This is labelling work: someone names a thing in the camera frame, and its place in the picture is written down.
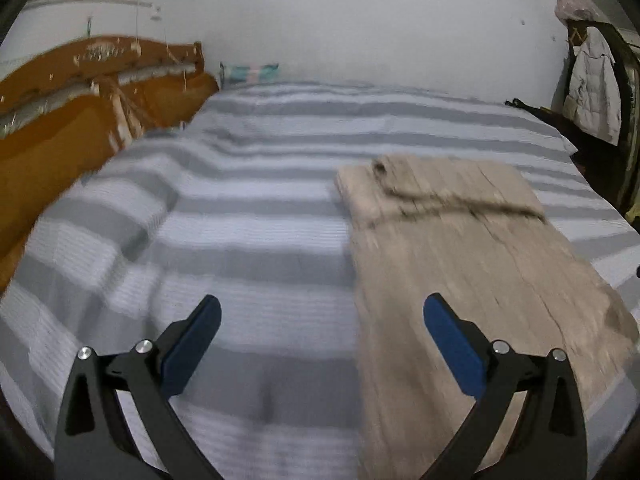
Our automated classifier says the beige puffer jacket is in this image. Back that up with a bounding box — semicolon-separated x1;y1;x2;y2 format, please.
336;155;639;479

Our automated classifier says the black clothes pile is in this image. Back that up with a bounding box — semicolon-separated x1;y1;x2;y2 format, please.
504;99;564;129

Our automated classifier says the grey striped bed sheet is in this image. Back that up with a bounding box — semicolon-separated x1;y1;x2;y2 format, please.
1;84;639;479

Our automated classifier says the dark wooden wardrobe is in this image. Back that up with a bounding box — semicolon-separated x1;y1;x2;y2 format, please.
563;20;639;212

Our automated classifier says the wooden headboard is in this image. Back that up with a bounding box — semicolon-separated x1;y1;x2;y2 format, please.
1;36;219;285

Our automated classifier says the white hanging puffer coat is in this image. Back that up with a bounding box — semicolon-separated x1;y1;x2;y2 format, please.
563;26;623;146

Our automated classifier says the teal striped pillow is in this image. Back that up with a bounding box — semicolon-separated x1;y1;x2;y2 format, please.
219;63;280;88

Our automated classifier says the pink plastic bag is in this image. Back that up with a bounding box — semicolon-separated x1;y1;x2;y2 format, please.
554;0;598;23

